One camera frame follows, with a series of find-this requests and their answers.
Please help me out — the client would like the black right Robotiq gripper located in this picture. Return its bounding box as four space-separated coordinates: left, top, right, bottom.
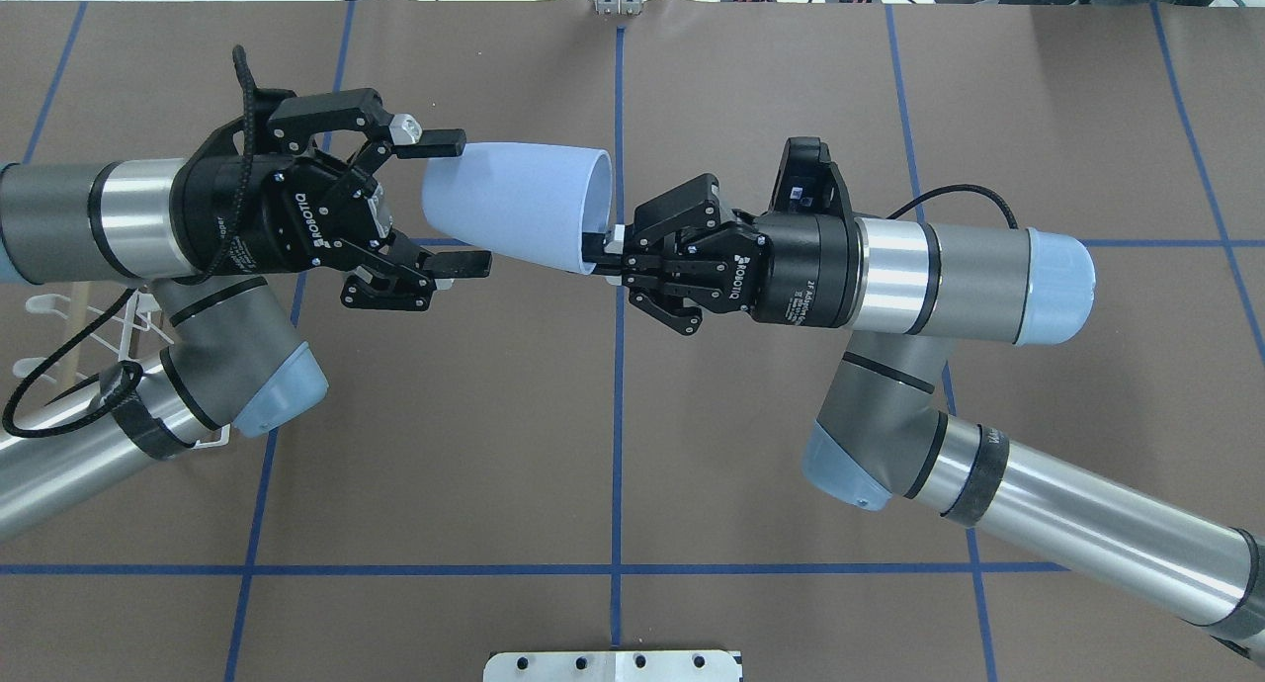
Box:
583 175 858 337

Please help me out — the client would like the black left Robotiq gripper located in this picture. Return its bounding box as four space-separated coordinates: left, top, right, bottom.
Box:
171 89 492 313

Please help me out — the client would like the light blue plastic cup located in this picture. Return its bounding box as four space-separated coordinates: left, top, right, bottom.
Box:
420 142 614 275

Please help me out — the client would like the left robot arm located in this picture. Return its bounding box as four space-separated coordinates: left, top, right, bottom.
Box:
1 89 491 542

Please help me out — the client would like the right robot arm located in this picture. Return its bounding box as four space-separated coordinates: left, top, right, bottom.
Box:
574 242 1262 681

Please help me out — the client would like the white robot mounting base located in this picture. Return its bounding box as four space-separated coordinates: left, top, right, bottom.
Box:
482 649 744 681

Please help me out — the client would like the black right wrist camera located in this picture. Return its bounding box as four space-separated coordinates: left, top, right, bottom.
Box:
769 135 853 218

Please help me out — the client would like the white wire cup rack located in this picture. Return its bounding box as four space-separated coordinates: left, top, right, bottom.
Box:
23 283 176 390

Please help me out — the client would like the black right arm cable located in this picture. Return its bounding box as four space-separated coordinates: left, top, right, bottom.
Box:
886 183 1020 232

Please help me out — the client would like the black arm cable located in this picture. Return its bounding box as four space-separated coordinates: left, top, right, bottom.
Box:
3 44 288 439
886 183 1020 232

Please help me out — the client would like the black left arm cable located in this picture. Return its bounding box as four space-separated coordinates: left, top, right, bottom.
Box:
3 44 288 439

